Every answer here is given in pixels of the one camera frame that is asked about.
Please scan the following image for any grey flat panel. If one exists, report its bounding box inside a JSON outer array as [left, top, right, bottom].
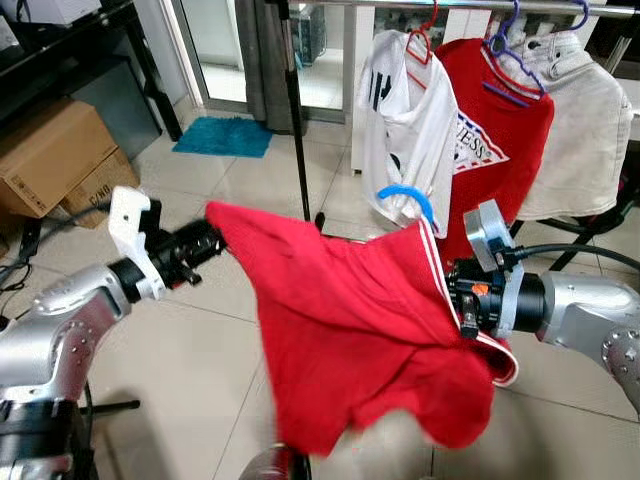
[[70, 55, 163, 161]]

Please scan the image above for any teal floor mat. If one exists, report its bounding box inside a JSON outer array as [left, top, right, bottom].
[[172, 116, 273, 159]]

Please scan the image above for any blue clothes hanger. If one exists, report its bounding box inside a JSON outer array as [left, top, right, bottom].
[[377, 183, 436, 227]]

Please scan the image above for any black shelf unit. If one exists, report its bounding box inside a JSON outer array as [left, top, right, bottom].
[[0, 0, 184, 141]]

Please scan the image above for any small printed cardboard box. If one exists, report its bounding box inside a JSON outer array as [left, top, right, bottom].
[[60, 148, 141, 217]]

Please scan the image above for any cream jacket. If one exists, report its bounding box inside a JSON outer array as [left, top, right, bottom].
[[515, 30, 634, 223]]

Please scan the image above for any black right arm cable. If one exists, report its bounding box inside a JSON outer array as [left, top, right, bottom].
[[505, 241, 640, 273]]

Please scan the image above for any large brown cardboard box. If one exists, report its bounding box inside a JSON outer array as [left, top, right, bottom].
[[0, 98, 119, 219]]

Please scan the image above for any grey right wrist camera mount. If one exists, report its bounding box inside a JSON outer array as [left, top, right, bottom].
[[463, 200, 523, 338]]

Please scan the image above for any red T-shirt white logo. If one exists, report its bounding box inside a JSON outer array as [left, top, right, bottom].
[[435, 38, 556, 263]]

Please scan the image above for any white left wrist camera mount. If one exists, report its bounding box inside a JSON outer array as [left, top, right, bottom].
[[108, 186, 168, 301]]

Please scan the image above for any metal clothes rack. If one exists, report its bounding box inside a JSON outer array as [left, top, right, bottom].
[[265, 0, 640, 246]]

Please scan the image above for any purple clothes hanger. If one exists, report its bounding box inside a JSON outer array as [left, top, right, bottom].
[[482, 0, 547, 109], [570, 0, 592, 32]]

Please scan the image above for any white T-shirt black print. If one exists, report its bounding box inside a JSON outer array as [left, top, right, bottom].
[[357, 30, 459, 236]]

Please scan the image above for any red shirt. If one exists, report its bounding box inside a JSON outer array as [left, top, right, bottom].
[[205, 200, 519, 456]]

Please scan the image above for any red clothes hanger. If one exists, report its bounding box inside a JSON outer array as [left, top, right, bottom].
[[405, 3, 443, 69]]

